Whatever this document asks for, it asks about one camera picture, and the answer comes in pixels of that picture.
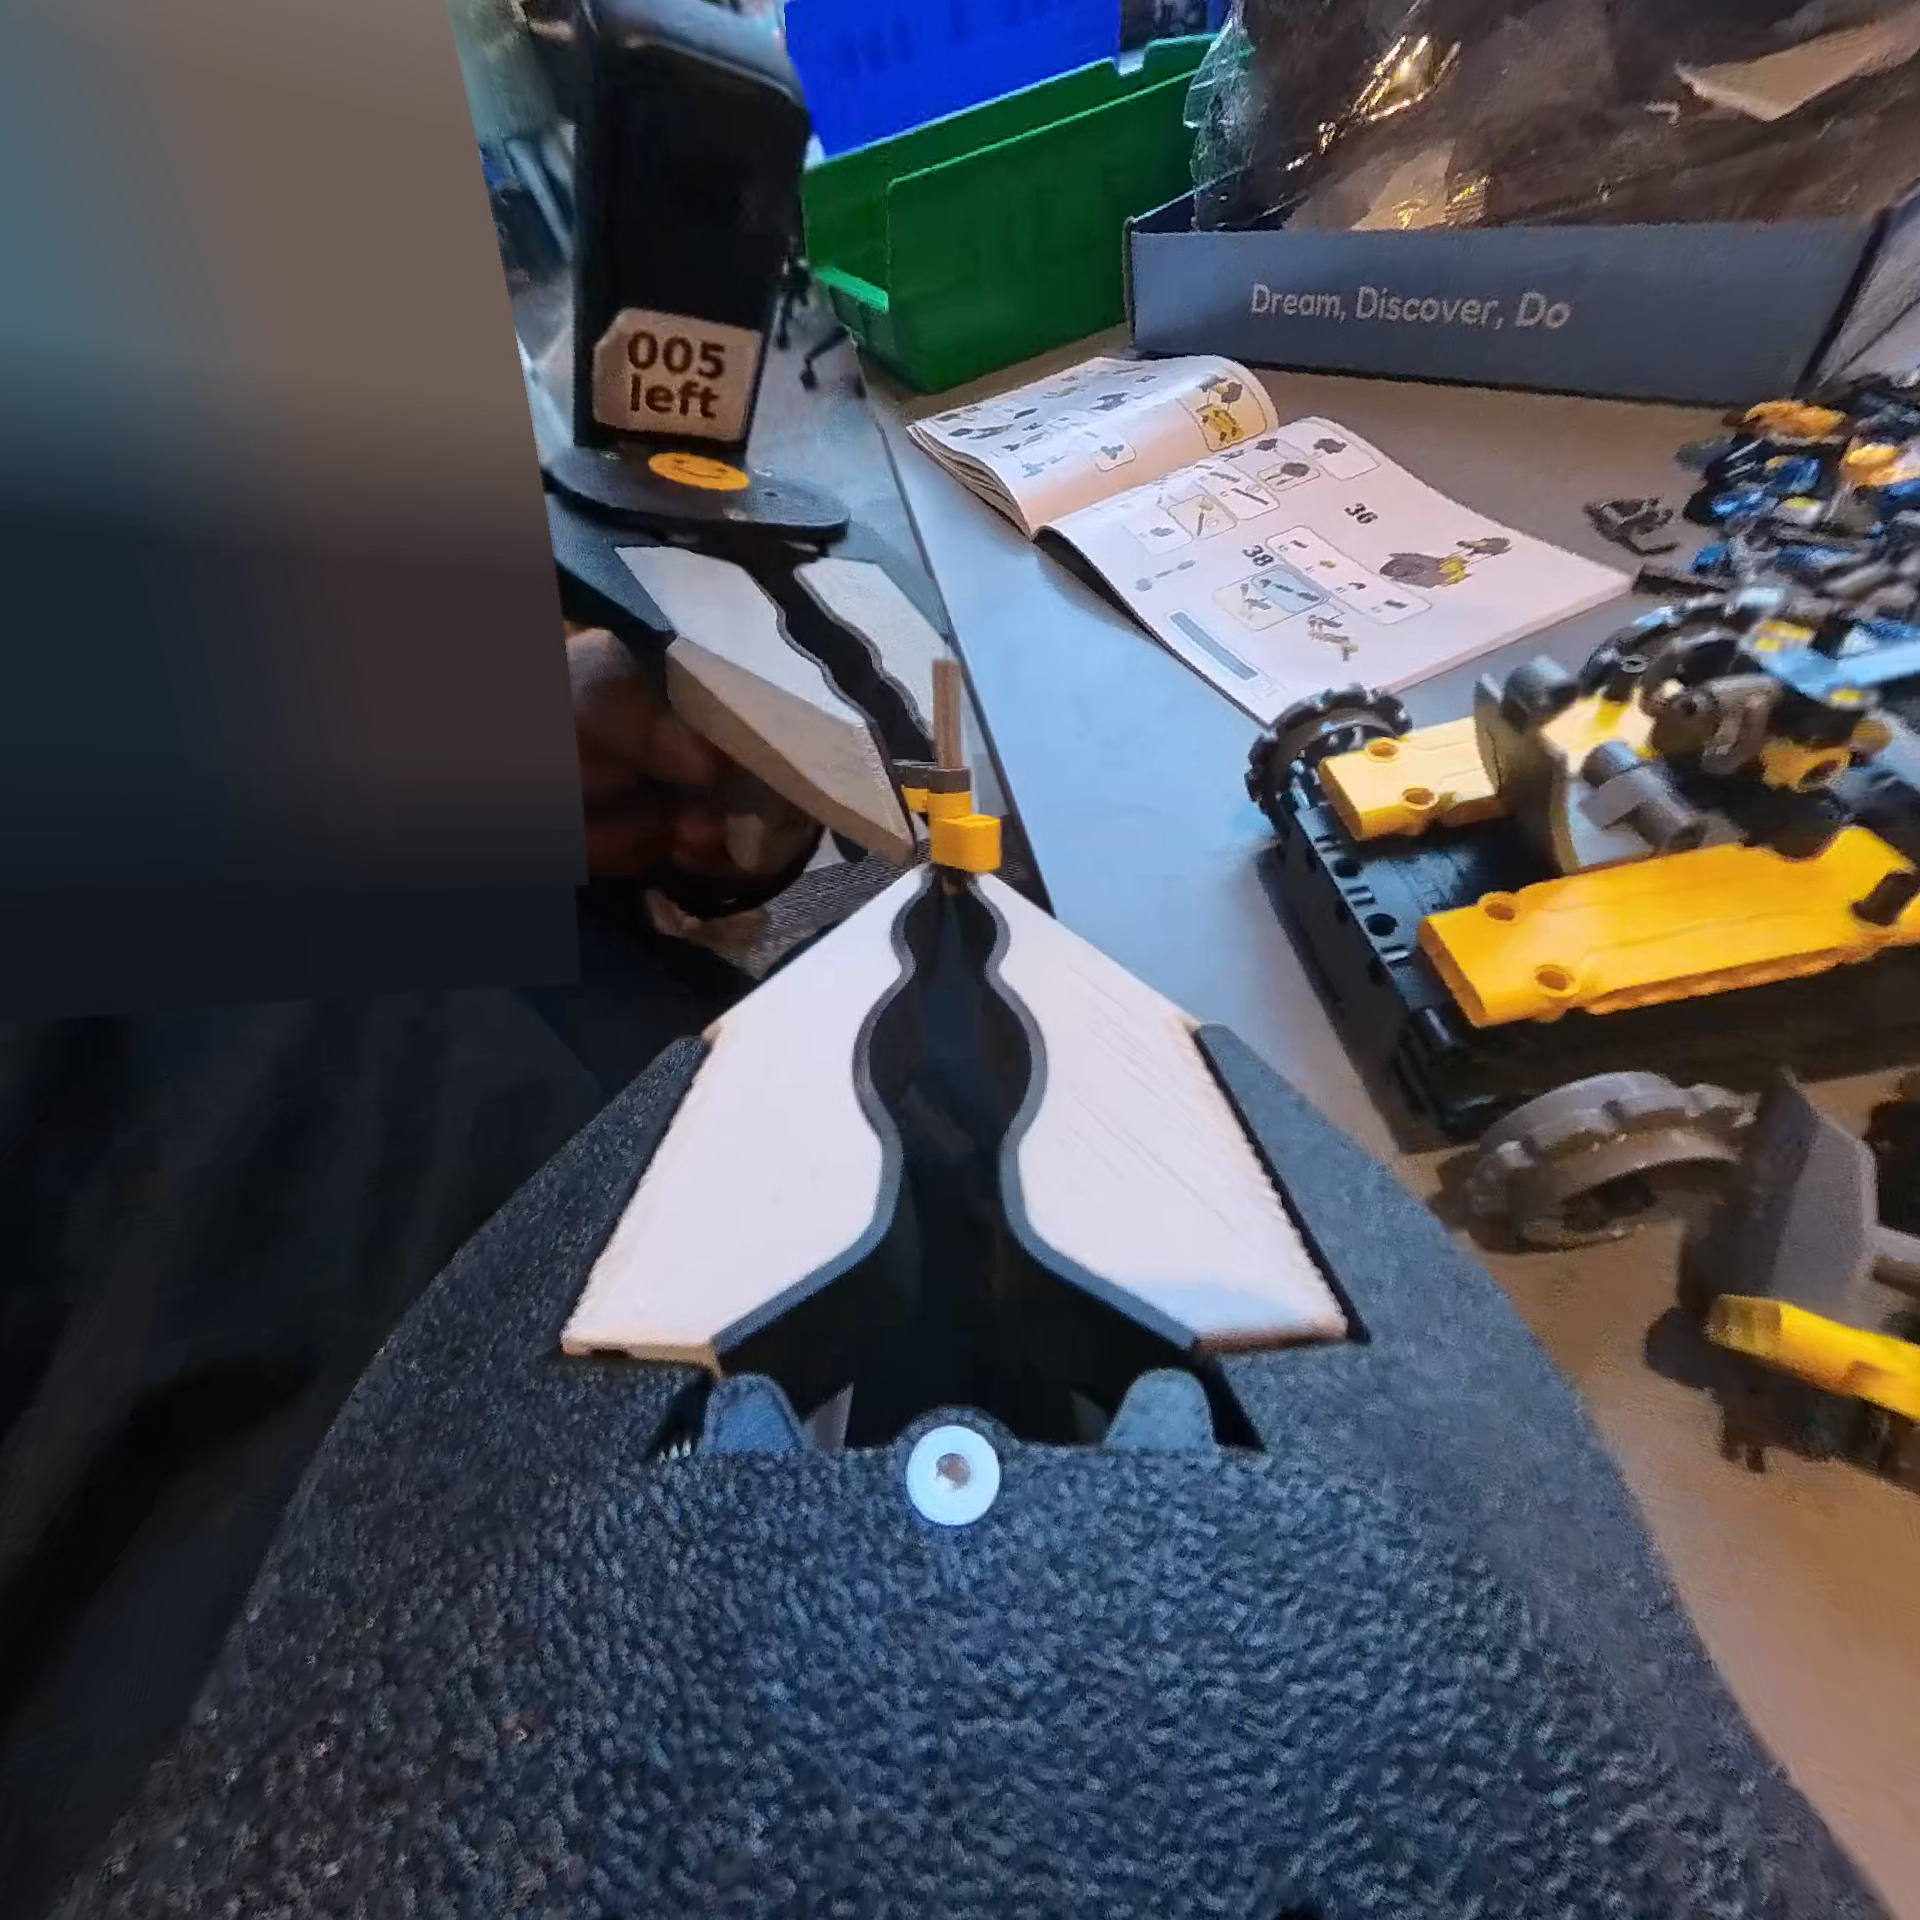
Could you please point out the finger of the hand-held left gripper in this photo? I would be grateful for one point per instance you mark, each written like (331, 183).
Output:
(766, 706)
(886, 644)

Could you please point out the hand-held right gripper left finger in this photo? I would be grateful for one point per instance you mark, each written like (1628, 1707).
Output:
(737, 1202)

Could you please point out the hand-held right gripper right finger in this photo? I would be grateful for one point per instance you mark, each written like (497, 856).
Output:
(1186, 1185)

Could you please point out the yellow toy connector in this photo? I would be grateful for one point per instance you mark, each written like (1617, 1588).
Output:
(966, 845)

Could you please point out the person's left hand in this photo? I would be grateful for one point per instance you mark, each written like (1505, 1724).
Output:
(645, 766)

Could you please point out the black wheeled chair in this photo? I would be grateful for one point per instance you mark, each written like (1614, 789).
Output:
(824, 354)

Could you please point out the blue plastic bin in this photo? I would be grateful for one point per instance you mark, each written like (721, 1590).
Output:
(930, 62)

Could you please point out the green plastic bin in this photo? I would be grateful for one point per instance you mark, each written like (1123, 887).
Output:
(991, 257)

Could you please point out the instruction booklet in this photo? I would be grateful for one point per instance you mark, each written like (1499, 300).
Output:
(1274, 556)

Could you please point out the person's dark clothing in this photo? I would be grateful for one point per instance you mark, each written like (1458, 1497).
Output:
(301, 1202)

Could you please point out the yellow toy vehicle model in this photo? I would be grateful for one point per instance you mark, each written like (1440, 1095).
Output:
(1651, 915)

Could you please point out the toy wheel gear subassembly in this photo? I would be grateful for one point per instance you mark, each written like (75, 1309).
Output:
(1785, 1214)

